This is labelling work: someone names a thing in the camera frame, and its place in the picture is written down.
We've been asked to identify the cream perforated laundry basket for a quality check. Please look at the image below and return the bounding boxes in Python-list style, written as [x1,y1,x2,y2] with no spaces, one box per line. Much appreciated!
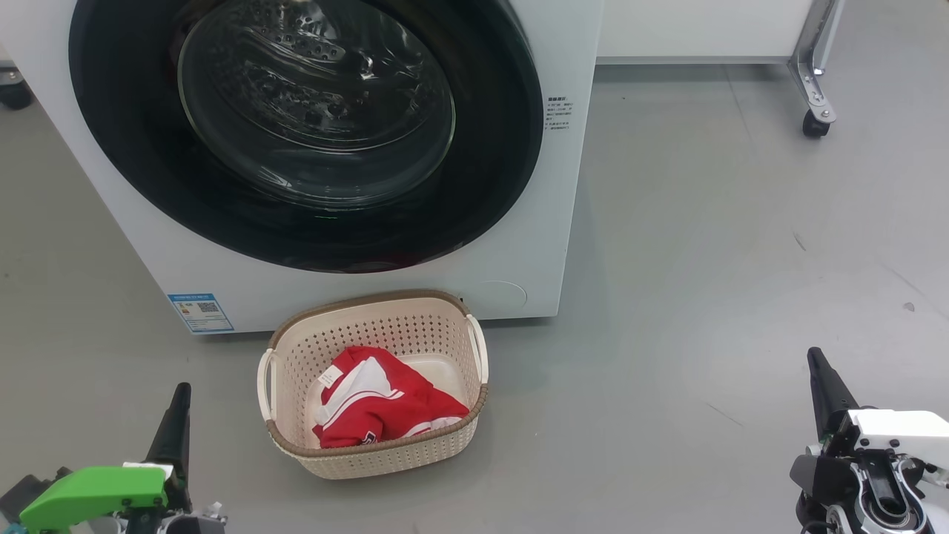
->
[257,289,490,481]

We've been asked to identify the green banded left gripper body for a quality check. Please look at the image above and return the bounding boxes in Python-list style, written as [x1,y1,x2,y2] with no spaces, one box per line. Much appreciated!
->
[19,465,171,532]

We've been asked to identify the black glass washing machine door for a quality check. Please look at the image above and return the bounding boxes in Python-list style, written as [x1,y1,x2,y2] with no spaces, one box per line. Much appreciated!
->
[68,0,544,274]

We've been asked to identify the blue white energy label sticker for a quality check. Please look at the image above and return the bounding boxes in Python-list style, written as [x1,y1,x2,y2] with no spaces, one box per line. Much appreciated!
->
[167,293,234,334]

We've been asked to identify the white cabinet panel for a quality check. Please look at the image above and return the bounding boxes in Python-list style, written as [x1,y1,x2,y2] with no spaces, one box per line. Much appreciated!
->
[597,0,816,65]

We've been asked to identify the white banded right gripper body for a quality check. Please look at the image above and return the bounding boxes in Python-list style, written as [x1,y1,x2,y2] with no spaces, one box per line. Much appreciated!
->
[790,408,949,513]

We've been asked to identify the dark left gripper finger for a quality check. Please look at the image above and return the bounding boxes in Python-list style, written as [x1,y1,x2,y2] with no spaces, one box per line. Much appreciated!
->
[144,383,194,513]

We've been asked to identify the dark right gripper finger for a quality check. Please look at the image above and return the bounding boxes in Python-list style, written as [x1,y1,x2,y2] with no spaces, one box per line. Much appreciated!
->
[807,346,861,444]

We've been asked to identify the red garment with white lettering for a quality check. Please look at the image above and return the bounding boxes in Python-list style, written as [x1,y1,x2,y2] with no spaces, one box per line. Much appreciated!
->
[313,346,472,449]

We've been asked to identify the white front-load washing machine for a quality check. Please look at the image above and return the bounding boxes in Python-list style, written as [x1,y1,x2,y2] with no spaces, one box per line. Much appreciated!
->
[0,0,605,336]

